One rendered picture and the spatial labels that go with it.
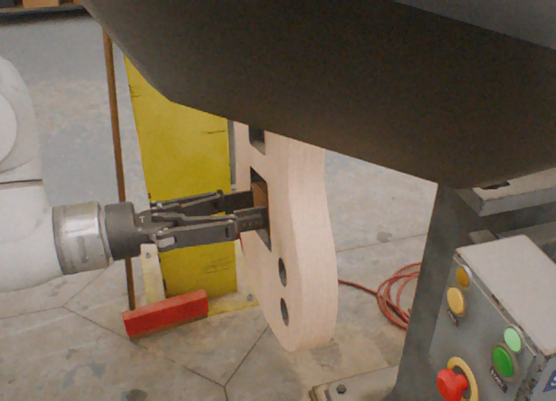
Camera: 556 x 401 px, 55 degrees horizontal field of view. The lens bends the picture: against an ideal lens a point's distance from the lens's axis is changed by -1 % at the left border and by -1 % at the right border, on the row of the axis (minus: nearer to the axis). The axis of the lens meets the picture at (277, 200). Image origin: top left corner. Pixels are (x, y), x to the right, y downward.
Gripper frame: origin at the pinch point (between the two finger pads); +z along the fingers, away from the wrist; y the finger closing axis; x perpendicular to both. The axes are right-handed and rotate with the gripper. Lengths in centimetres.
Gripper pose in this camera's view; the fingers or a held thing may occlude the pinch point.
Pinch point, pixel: (258, 208)
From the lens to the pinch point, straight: 74.8
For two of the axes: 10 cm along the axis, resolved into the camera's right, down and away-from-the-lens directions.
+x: -0.7, -9.4, -3.3
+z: 9.6, -1.6, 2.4
